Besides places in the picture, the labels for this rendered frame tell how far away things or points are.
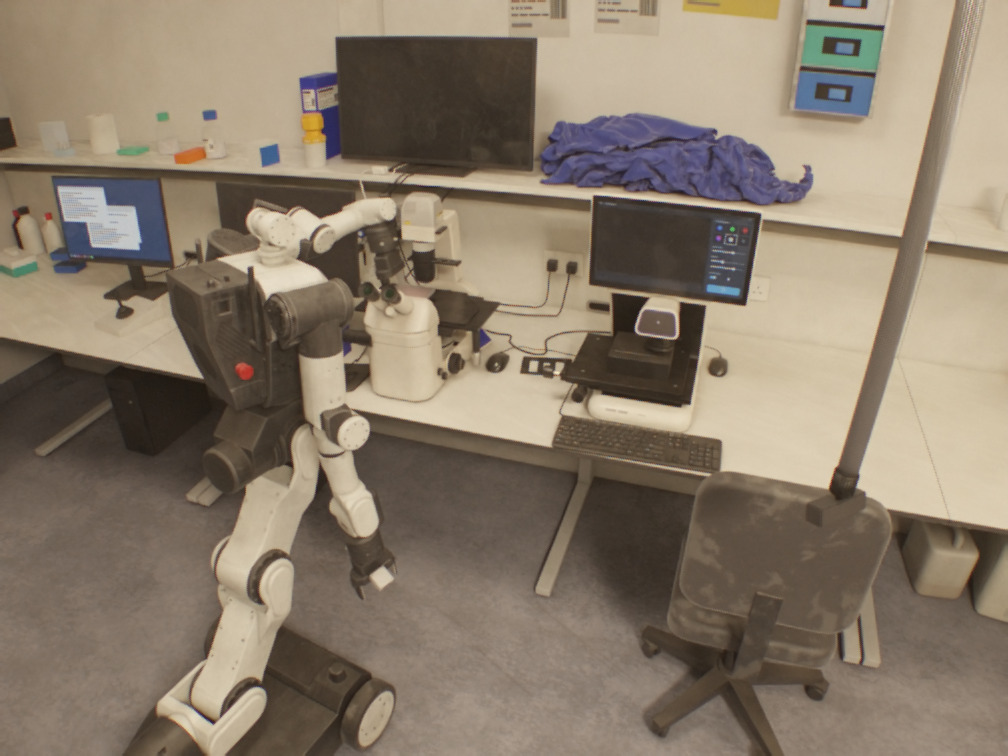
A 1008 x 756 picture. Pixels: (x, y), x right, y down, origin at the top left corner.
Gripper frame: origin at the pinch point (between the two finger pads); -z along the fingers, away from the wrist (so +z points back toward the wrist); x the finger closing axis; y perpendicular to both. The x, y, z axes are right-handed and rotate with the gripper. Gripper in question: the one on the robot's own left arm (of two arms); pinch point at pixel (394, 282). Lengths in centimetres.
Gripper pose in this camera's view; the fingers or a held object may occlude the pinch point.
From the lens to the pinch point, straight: 219.4
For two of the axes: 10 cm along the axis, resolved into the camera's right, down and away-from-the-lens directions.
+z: -2.0, -8.8, -4.3
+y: -9.3, 0.2, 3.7
